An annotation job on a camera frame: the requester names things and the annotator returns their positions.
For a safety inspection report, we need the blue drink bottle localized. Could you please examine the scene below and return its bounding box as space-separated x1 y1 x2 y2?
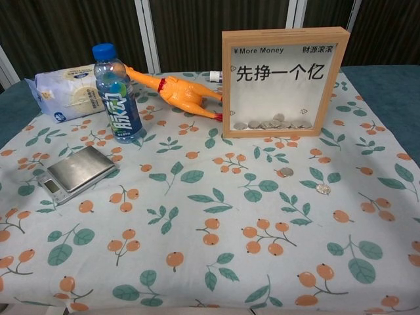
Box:
91 43 144 145

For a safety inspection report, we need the orange rubber chicken toy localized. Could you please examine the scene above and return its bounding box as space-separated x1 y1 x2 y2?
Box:
123 64 224 123

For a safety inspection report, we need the silver coins heap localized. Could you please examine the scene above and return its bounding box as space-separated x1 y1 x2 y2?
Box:
233 113 308 131

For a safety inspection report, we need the floral print tablecloth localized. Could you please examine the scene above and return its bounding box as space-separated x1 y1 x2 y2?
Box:
0 70 420 315

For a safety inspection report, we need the white rice bag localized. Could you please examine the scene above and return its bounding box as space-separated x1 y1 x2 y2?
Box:
25 64 109 124

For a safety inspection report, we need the wooden frame money box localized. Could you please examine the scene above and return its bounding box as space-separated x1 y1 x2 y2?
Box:
221 28 351 140

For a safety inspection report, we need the silver digital pocket scale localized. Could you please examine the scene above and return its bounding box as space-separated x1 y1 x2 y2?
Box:
35 146 119 206

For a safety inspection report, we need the dark slatted partition screen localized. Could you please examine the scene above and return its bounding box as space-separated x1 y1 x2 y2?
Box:
0 0 420 93

